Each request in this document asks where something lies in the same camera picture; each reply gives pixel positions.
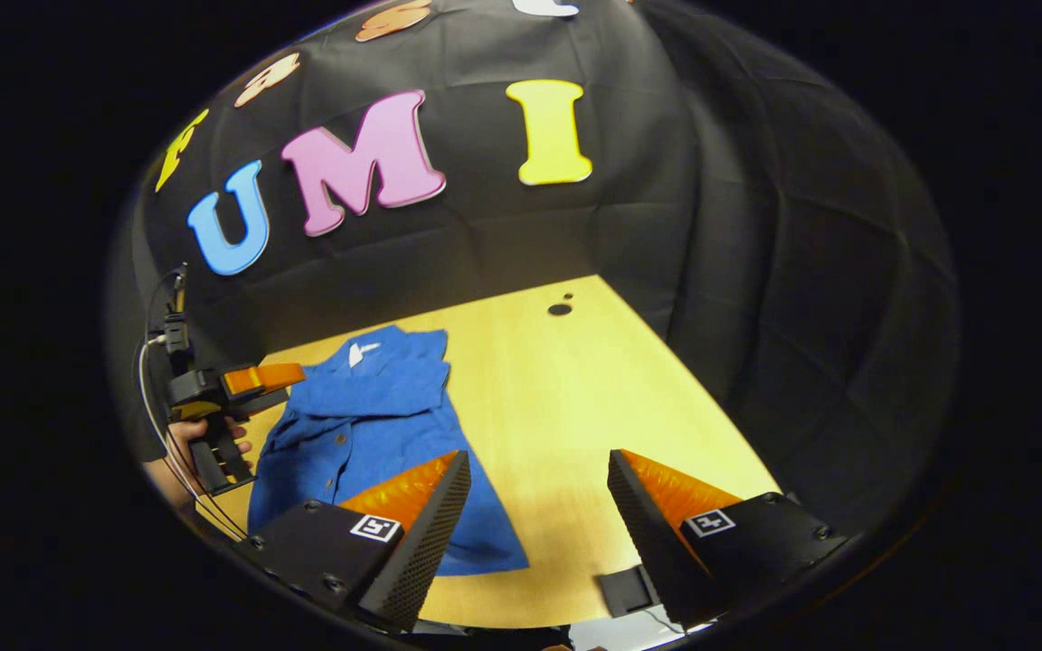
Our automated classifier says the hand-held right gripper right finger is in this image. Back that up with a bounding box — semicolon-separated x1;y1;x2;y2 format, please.
607;449;850;629

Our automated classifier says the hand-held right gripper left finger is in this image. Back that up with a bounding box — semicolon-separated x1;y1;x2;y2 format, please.
236;450;473;634

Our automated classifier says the blue button shirt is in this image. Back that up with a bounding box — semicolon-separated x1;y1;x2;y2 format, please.
248;325;531;577

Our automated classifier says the small black box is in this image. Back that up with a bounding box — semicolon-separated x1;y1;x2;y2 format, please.
595;565;658;616

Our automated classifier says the thin gripper cable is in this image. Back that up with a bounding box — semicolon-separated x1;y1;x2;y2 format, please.
137;271;251;542

